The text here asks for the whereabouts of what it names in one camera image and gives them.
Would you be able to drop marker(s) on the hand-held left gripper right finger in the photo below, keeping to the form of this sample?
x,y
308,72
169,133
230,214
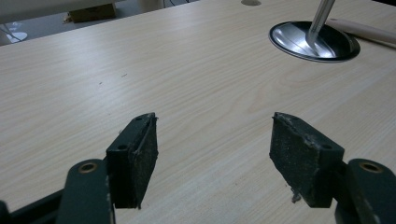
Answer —
x,y
303,161

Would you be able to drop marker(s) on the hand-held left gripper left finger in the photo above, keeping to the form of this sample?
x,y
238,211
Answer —
x,y
132,161

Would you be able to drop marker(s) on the round metal stand base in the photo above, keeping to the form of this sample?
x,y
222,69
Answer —
x,y
330,43

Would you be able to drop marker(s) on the metal stand pole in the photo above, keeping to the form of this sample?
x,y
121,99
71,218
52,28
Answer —
x,y
319,21

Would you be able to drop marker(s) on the wooden rolling pin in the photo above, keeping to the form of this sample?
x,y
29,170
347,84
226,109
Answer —
x,y
364,31

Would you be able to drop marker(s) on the brown cardboard box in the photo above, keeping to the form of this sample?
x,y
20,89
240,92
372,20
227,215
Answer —
x,y
91,13

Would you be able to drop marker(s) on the round table grommet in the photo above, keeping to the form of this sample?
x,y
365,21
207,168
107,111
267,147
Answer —
x,y
250,2

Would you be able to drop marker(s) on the white stand base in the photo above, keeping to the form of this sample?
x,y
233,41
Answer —
x,y
14,34

